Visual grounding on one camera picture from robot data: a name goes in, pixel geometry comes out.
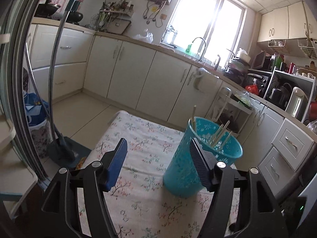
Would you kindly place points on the chopstick lying in basket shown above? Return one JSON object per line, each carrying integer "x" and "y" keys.
{"x": 218, "y": 134}

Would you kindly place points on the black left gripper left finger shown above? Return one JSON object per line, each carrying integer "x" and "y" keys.
{"x": 59, "y": 214}

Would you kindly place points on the white plastic bag on counter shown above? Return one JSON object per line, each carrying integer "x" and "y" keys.
{"x": 146, "y": 36}

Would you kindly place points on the white electric kettle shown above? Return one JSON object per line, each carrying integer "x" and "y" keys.
{"x": 297, "y": 103}

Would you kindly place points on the white storage shelf unit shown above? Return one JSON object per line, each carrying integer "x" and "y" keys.
{"x": 281, "y": 86}

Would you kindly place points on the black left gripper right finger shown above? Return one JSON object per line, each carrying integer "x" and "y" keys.
{"x": 258, "y": 212}

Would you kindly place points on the kitchen faucet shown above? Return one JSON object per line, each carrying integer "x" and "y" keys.
{"x": 201, "y": 50}

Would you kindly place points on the white drawer unit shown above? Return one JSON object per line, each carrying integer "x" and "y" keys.
{"x": 290, "y": 147}

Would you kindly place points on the green dish soap bottle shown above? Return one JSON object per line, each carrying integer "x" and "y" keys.
{"x": 188, "y": 48}

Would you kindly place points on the floral tablecloth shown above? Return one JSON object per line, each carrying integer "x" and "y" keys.
{"x": 139, "y": 204}

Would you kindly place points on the upper wall cabinets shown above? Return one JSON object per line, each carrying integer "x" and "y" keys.
{"x": 295, "y": 21}

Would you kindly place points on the wooden chopstick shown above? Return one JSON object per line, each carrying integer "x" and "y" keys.
{"x": 193, "y": 120}

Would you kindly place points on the microwave oven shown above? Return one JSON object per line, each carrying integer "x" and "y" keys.
{"x": 262, "y": 61}

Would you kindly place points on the teal perforated plastic basket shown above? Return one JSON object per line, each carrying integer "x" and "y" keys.
{"x": 193, "y": 162}

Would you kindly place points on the wall utensil rack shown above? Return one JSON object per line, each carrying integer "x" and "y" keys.
{"x": 113, "y": 17}

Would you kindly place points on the lower kitchen cabinets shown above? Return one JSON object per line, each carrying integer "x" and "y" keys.
{"x": 135, "y": 76}

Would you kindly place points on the black wok on stove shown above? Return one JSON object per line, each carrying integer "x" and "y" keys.
{"x": 47, "y": 9}

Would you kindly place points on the black toaster oven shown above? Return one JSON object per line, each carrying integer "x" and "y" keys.
{"x": 261, "y": 79}

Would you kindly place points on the black cooking pot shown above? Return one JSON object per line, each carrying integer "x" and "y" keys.
{"x": 74, "y": 17}

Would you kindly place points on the red plastic bag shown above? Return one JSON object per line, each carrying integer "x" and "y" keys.
{"x": 252, "y": 89}

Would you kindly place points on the dustpan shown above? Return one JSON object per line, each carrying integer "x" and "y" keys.
{"x": 70, "y": 155}

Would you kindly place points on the broom with metal handle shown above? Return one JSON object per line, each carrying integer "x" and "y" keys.
{"x": 52, "y": 78}

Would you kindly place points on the blue white bag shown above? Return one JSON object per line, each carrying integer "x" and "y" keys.
{"x": 38, "y": 124}

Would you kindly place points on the white shelf trolley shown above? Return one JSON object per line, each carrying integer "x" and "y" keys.
{"x": 228, "y": 107}

